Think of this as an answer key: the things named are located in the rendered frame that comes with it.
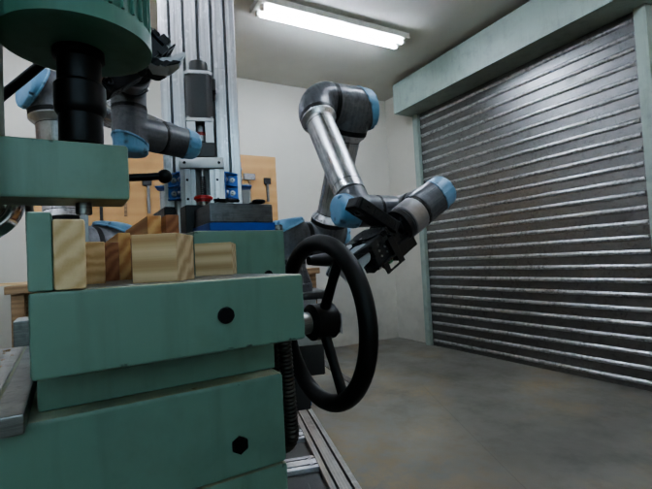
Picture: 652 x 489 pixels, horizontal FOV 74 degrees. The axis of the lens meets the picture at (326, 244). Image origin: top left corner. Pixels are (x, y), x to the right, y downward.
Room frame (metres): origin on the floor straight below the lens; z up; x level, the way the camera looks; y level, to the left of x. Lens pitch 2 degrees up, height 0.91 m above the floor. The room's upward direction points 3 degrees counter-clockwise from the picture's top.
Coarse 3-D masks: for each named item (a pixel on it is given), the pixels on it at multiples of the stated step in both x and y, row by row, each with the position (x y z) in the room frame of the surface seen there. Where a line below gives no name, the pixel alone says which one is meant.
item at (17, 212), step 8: (8, 208) 0.60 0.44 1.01; (16, 208) 0.60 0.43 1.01; (24, 208) 0.62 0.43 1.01; (0, 216) 0.59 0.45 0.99; (8, 216) 0.60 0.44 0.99; (16, 216) 0.60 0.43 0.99; (0, 224) 0.59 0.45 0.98; (8, 224) 0.60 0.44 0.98; (0, 232) 0.59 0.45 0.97; (8, 232) 0.61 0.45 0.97
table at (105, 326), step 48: (96, 288) 0.31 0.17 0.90; (144, 288) 0.33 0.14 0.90; (192, 288) 0.35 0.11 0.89; (240, 288) 0.37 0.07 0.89; (288, 288) 0.39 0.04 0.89; (48, 336) 0.30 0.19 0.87; (96, 336) 0.31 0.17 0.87; (144, 336) 0.33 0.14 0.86; (192, 336) 0.35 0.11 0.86; (240, 336) 0.37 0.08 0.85; (288, 336) 0.39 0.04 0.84
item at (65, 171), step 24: (0, 144) 0.47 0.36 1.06; (24, 144) 0.49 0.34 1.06; (48, 144) 0.50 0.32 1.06; (72, 144) 0.51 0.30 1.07; (96, 144) 0.52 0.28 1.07; (0, 168) 0.47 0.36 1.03; (24, 168) 0.49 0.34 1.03; (48, 168) 0.50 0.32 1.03; (72, 168) 0.51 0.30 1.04; (96, 168) 0.52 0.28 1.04; (120, 168) 0.54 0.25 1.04; (0, 192) 0.47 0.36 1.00; (24, 192) 0.49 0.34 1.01; (48, 192) 0.50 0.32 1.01; (72, 192) 0.51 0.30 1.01; (96, 192) 0.52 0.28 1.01; (120, 192) 0.54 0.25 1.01
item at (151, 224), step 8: (152, 216) 0.52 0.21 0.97; (160, 216) 0.52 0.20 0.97; (136, 224) 0.59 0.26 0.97; (144, 224) 0.54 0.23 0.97; (152, 224) 0.52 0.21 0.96; (160, 224) 0.52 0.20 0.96; (128, 232) 0.66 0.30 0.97; (136, 232) 0.59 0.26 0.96; (144, 232) 0.54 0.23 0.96; (152, 232) 0.52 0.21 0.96; (160, 232) 0.52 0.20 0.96
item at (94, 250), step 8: (88, 248) 0.40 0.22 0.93; (96, 248) 0.41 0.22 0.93; (104, 248) 0.41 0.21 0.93; (88, 256) 0.40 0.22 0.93; (96, 256) 0.41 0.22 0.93; (104, 256) 0.41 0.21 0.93; (88, 264) 0.40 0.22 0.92; (96, 264) 0.41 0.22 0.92; (104, 264) 0.41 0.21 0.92; (88, 272) 0.40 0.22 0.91; (96, 272) 0.41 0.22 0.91; (104, 272) 0.41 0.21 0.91; (88, 280) 0.40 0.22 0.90; (96, 280) 0.41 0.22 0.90; (104, 280) 0.41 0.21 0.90
